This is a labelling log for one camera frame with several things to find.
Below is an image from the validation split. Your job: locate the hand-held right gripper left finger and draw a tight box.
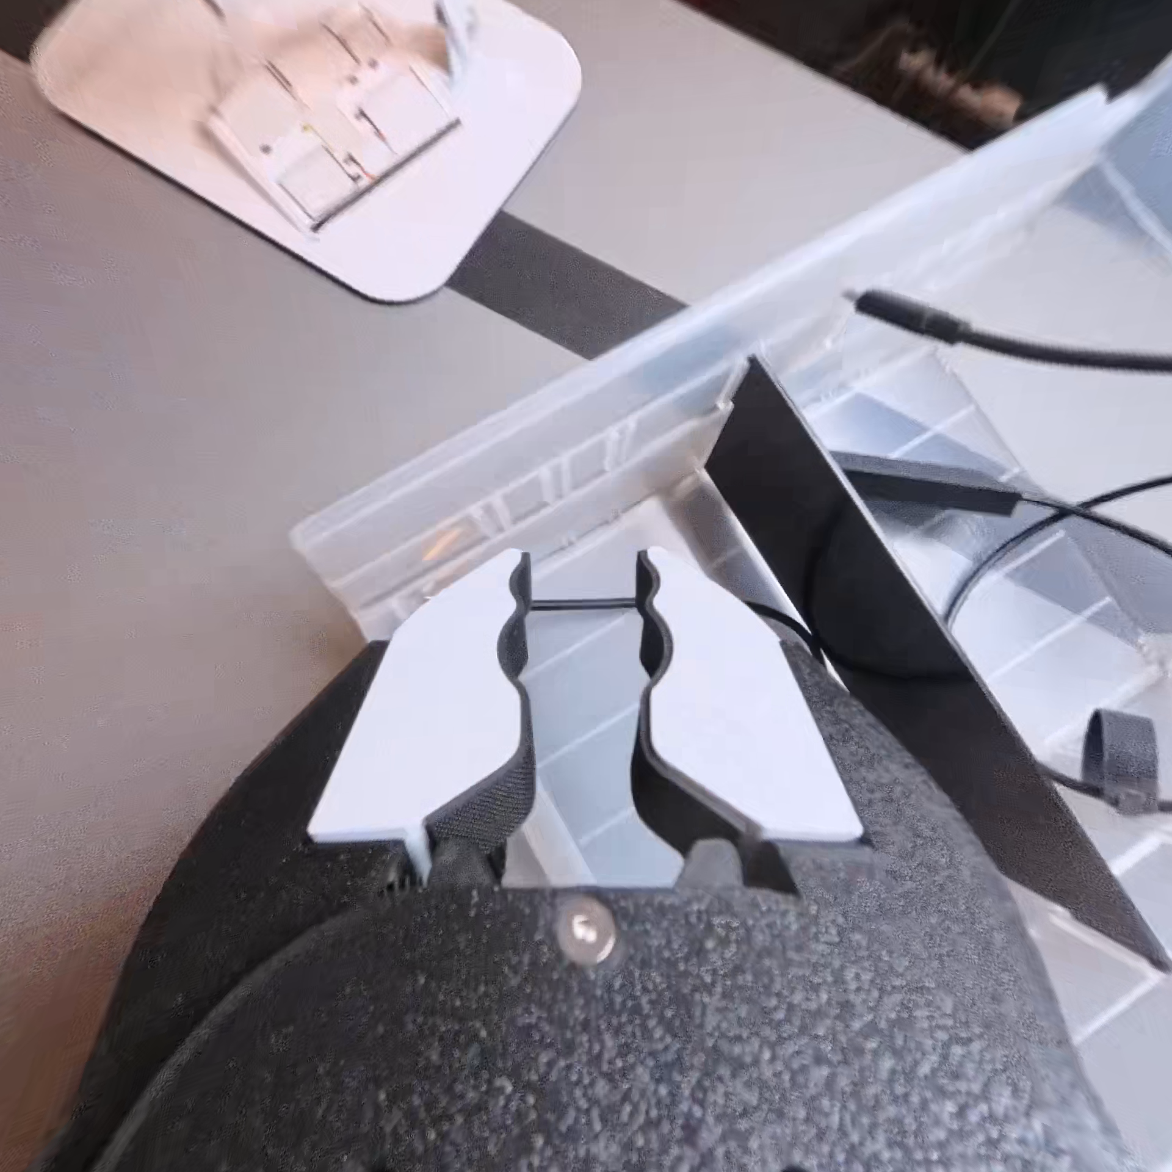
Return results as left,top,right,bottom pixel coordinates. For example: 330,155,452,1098
307,550,537,887

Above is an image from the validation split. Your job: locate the clear plastic bin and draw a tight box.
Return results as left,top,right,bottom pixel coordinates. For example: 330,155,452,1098
292,64,1172,1055

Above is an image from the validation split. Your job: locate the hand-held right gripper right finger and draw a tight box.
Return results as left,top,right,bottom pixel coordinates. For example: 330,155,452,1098
632,547,868,896

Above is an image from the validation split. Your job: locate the black bin divider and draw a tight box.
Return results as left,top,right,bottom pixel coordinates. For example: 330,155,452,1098
705,356,1172,967

